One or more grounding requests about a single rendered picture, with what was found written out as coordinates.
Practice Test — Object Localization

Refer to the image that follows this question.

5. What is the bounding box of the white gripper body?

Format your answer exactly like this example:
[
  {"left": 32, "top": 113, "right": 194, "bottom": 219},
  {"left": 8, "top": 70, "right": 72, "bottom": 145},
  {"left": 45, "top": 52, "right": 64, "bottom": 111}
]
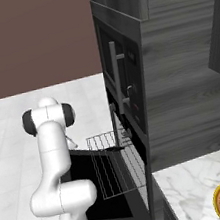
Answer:
[{"left": 64, "top": 131, "right": 80, "bottom": 151}]

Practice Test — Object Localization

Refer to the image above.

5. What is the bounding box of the black oven door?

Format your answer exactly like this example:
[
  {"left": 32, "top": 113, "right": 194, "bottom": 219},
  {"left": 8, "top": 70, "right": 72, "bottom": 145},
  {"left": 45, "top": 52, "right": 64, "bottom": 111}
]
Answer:
[{"left": 55, "top": 137, "right": 156, "bottom": 220}]

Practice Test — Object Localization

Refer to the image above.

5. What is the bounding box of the black built-in microwave oven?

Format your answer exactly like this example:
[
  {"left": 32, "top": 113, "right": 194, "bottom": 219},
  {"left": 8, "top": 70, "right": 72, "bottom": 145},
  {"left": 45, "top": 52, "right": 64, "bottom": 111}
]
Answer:
[{"left": 90, "top": 0, "right": 159, "bottom": 141}]

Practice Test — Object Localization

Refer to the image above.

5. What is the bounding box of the dark round knob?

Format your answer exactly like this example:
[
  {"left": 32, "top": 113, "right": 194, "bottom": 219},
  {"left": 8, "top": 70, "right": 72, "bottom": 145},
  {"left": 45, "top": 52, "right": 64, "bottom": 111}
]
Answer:
[{"left": 125, "top": 83, "right": 138, "bottom": 97}]

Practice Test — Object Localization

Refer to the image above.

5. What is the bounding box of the dark base cupboard front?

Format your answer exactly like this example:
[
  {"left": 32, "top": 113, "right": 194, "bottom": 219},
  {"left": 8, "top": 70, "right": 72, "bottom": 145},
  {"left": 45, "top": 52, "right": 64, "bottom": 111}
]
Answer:
[{"left": 145, "top": 171, "right": 183, "bottom": 220}]

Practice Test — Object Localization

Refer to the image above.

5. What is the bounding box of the grey wood tall cabinet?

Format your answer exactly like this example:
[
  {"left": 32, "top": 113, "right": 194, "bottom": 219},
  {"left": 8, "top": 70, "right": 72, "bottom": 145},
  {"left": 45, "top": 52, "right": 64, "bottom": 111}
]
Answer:
[{"left": 90, "top": 0, "right": 220, "bottom": 179}]

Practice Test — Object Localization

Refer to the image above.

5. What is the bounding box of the wire oven rack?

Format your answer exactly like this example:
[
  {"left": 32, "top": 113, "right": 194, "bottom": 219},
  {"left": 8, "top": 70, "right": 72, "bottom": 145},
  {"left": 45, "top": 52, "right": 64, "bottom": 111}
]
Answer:
[{"left": 84, "top": 124, "right": 151, "bottom": 203}]

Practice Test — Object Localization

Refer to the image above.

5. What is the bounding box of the grey microwave door handle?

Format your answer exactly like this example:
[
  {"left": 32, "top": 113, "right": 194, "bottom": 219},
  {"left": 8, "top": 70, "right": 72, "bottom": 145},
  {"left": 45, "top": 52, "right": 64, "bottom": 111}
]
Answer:
[{"left": 107, "top": 39, "right": 135, "bottom": 115}]

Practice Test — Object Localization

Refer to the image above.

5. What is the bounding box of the dark grey wall cupboard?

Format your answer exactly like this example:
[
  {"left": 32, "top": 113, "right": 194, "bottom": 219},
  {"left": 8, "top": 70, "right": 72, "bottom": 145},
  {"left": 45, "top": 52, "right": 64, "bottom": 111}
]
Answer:
[{"left": 196, "top": 0, "right": 220, "bottom": 86}]

